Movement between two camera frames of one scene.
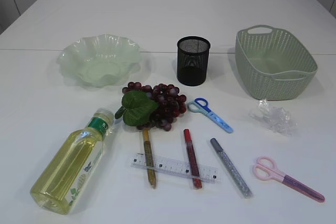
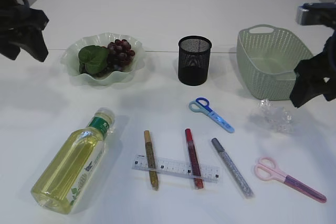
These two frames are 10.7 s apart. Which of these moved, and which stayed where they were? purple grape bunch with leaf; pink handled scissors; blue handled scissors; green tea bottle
Moved: purple grape bunch with leaf
Stayed: blue handled scissors; green tea bottle; pink handled scissors
